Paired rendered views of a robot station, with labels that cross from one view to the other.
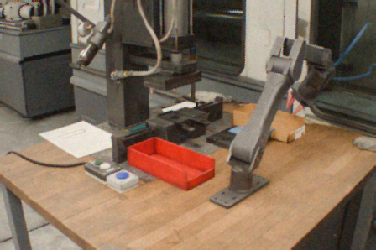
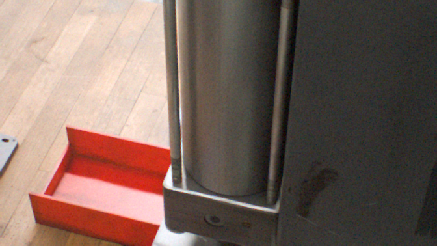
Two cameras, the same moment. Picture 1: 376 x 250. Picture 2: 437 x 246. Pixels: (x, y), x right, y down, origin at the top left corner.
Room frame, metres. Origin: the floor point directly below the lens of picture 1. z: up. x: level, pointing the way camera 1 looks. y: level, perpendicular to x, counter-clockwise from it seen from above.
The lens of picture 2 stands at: (1.79, -0.16, 1.74)
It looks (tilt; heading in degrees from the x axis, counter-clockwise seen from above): 47 degrees down; 153
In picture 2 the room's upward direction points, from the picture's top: 1 degrees clockwise
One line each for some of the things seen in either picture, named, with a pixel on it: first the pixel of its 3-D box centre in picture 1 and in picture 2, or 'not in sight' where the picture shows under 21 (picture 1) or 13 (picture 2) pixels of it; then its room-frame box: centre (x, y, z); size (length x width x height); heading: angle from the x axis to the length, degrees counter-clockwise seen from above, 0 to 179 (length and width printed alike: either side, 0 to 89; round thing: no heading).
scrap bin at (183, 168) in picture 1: (169, 162); (143, 194); (1.17, 0.06, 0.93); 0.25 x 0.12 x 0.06; 47
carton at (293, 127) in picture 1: (268, 122); not in sight; (1.51, -0.30, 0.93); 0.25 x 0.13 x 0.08; 47
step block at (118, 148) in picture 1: (122, 147); not in sight; (1.25, 0.21, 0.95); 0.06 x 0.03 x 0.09; 137
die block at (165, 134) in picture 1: (176, 128); not in sight; (1.43, 0.04, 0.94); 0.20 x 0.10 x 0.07; 137
